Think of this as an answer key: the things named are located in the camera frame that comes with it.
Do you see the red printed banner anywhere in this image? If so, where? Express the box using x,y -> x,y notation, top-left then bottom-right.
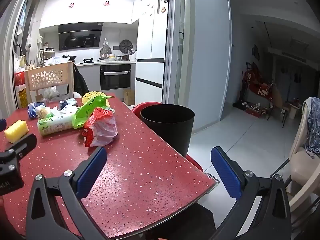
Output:
241,62 -> 275,103

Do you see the green snack bag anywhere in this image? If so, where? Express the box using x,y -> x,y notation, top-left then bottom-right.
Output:
72,95 -> 115,130

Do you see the black built-in oven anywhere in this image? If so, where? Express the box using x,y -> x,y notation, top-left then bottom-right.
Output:
100,64 -> 131,91

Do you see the blue patterned cloth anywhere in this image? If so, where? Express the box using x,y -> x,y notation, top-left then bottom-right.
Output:
304,97 -> 320,158

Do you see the silver blue flattened carton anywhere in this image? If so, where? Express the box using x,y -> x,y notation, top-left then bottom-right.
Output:
59,97 -> 81,110

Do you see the red clear snack bag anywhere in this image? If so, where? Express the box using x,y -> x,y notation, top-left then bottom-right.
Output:
82,107 -> 118,147

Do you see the large green white bottle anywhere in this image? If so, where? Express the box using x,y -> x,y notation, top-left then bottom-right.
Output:
37,112 -> 78,137

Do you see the black range hood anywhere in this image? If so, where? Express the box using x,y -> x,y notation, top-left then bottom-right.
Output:
58,22 -> 104,51

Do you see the yellow mesh bag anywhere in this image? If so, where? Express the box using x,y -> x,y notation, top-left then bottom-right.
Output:
19,89 -> 28,108

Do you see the small round side table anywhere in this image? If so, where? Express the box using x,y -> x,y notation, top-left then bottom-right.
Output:
282,100 -> 302,120

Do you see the white blue milk carton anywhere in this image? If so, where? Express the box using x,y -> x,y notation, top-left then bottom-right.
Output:
51,106 -> 75,117

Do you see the beige chair with flower cutouts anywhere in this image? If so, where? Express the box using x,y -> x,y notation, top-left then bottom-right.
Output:
24,62 -> 75,103

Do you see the cardboard box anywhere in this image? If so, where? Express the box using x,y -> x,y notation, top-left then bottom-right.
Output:
123,89 -> 135,106

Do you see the black round bin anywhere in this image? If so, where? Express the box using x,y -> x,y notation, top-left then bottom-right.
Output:
140,104 -> 195,157

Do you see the round hanging baking pan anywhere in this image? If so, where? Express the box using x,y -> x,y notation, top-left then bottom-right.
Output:
119,39 -> 132,53

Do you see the clear plastic bag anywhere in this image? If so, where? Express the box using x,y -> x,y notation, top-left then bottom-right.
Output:
44,86 -> 60,100

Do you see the person's dark clothing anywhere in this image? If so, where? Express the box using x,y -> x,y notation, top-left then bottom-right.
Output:
145,202 -> 217,240

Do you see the white refrigerator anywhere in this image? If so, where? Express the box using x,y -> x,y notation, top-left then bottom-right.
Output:
135,0 -> 173,105

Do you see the yellow foam fruit net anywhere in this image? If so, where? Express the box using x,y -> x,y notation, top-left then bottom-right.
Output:
82,92 -> 110,105

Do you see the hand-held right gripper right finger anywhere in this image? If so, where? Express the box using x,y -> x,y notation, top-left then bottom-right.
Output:
210,146 -> 292,240

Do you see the cream dining chair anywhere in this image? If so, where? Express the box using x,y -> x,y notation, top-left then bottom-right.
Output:
270,97 -> 320,230

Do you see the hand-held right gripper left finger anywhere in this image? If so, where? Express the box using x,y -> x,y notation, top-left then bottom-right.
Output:
25,146 -> 108,240

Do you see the blue crumpled wrapper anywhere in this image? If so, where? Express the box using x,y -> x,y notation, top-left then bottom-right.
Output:
27,102 -> 47,119

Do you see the black jacket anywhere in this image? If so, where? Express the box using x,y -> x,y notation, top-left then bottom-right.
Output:
72,64 -> 89,97

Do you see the red plastic stool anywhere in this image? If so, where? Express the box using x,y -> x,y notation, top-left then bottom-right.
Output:
132,102 -> 203,172

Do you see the yellow ridged sponge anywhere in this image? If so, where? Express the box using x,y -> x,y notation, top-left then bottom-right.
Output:
4,120 -> 30,143

